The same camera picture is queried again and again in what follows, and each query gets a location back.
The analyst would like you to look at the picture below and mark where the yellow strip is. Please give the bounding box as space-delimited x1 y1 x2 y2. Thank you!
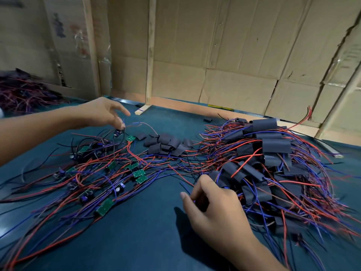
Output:
208 104 235 112

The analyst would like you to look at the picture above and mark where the wooden ledge board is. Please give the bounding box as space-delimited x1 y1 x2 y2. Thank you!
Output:
110 90 361 147

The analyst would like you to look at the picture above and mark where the pile of unsleeved wired boards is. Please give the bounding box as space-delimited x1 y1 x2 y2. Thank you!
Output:
0 121 195 271

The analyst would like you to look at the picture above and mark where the wire pile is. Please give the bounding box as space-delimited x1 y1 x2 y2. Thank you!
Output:
0 67 68 116

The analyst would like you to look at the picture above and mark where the person's left hand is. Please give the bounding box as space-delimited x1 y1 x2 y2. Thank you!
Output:
73 97 132 132

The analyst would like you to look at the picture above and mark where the person's right hand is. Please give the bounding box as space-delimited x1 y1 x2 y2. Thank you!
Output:
179 174 259 263

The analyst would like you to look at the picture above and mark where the pile of sleeved wired boards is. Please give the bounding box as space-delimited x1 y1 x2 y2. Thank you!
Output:
186 107 361 271

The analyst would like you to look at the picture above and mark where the thin wooden post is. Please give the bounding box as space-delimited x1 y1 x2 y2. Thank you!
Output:
135 0 158 116

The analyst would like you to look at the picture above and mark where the pile of black sleeve pieces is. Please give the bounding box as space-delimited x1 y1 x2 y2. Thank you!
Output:
135 129 195 157

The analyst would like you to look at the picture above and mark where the person's left forearm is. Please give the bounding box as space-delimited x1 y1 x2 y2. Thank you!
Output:
0 104 85 167

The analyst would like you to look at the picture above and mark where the pale slanted wooden post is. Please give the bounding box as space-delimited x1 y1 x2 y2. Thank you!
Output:
315 67 361 158

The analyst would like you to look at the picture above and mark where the wide wooden post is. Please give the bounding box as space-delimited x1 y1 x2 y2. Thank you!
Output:
82 0 102 98

